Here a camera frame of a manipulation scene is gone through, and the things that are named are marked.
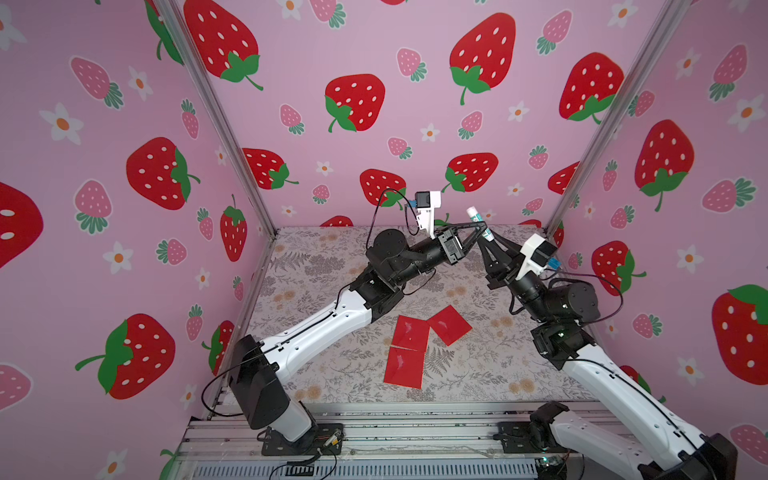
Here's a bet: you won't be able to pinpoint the green white glue stick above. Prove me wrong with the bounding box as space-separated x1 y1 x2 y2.
466 207 495 242

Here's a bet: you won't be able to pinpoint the red envelope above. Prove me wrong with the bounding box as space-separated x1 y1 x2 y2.
384 347 425 389
391 316 431 352
427 305 472 346

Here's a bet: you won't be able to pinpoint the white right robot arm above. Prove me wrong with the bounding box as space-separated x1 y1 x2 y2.
478 232 738 479

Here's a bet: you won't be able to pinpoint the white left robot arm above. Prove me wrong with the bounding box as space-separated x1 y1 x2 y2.
224 222 492 447

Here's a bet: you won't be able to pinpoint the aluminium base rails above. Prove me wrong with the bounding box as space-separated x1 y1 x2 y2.
167 401 630 479

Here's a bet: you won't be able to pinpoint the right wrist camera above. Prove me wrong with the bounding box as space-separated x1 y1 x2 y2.
516 233 557 280

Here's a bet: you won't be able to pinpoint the black left camera cable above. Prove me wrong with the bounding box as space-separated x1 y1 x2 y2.
364 187 421 250

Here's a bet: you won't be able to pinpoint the black camera cable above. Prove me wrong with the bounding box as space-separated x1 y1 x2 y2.
548 269 625 328
364 187 421 250

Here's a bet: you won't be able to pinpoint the black right camera cable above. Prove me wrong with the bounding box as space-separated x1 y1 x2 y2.
548 269 625 328

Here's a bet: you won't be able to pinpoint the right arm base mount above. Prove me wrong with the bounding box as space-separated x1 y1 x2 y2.
492 401 570 454

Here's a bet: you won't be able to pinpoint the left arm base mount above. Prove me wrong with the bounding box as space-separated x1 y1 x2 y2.
261 401 345 457

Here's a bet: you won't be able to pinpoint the aluminium frame post right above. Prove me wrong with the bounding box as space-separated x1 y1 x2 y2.
544 0 690 238

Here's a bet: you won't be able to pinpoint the aluminium frame post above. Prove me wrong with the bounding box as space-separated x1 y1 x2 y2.
157 0 277 241
544 0 690 238

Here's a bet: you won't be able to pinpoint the aluminium frame post left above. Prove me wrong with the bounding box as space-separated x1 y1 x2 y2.
157 0 277 241

